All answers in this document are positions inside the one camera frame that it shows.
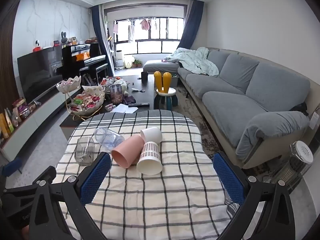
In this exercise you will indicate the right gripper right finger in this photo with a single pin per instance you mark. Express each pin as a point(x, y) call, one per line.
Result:
point(276, 220)

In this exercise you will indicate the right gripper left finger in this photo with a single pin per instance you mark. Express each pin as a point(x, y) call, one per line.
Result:
point(37, 206)

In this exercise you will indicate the clear blue plastic bottle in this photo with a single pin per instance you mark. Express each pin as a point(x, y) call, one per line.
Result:
point(108, 138)

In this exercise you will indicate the pink plastic cup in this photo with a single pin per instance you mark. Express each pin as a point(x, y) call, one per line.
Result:
point(128, 151)

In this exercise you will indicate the patterned paper cup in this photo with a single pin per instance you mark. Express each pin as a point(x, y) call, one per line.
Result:
point(150, 160)

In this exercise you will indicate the white plastic cup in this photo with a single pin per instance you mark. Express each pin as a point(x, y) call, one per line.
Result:
point(152, 134)

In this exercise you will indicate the black cup on table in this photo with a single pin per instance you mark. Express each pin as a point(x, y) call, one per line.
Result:
point(144, 76)

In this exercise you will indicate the person's left hand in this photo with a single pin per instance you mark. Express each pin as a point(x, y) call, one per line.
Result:
point(25, 233)

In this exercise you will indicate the square clear glass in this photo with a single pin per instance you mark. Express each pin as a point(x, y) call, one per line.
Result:
point(84, 152)

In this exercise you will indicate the grey sectional sofa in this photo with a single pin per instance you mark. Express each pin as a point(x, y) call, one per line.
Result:
point(255, 107)

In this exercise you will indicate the green snack package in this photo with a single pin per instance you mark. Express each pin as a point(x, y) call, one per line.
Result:
point(8, 119)

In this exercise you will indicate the orange snack package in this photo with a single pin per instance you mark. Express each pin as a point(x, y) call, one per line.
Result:
point(4, 126)

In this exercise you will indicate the red snack bag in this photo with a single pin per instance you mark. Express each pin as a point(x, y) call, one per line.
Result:
point(20, 109)

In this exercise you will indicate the white tv cabinet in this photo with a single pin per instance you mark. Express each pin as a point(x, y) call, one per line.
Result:
point(31, 124)

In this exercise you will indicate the checkered tablecloth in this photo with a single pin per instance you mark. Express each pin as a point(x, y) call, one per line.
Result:
point(185, 201)

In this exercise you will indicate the two tier snack tray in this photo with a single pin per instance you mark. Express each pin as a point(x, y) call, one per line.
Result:
point(81, 101)

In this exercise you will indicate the white paper sheet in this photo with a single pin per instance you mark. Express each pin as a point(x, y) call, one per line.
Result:
point(121, 108)

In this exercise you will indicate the flat screen television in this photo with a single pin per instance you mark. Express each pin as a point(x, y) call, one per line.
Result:
point(39, 71)

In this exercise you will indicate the clear snack jar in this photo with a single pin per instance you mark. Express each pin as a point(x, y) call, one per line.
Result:
point(116, 94)

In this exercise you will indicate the dark purple cloth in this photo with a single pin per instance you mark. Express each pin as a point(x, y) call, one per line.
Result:
point(129, 100)

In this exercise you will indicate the black remote control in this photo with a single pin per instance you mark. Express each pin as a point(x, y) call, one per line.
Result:
point(138, 104)

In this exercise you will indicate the piano bench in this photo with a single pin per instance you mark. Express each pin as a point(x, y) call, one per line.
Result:
point(92, 75)

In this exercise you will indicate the light green blanket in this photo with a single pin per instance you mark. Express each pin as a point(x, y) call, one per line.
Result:
point(194, 61)

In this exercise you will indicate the dark coffee table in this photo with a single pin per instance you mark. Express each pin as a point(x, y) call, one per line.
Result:
point(142, 92)

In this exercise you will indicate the black upright piano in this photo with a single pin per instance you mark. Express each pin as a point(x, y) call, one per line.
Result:
point(79, 56)

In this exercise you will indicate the red white gadget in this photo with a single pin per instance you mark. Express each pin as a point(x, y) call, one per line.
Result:
point(37, 46)

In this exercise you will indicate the white air purifier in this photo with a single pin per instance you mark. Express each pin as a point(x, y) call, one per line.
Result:
point(119, 63)

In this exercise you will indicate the grey bunny figure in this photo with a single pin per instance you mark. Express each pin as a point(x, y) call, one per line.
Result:
point(64, 39)

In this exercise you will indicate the potted plant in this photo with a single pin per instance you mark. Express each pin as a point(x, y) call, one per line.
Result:
point(137, 64)

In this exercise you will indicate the right blue curtain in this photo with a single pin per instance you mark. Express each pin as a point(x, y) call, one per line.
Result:
point(192, 24)

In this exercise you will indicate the blue curtain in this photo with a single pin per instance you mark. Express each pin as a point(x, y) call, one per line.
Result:
point(100, 32)
point(192, 24)

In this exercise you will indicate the pink hanging garment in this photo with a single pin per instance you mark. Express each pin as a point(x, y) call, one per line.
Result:
point(145, 25)

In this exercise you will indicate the left blue curtain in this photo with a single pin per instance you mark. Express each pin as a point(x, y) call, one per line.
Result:
point(100, 32)

